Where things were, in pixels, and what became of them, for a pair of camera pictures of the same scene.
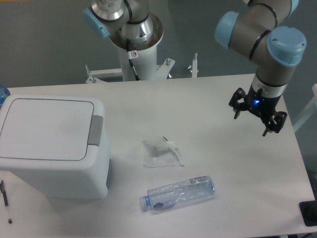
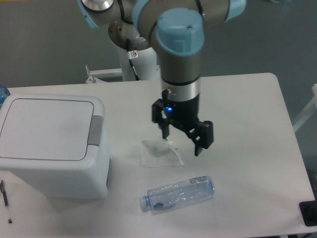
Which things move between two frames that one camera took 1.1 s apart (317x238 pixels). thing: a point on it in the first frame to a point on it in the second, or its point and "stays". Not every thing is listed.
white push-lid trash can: [57, 144] stays
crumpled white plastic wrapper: [164, 154] stays
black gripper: [263, 105] to [183, 113]
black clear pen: [4, 192] stays
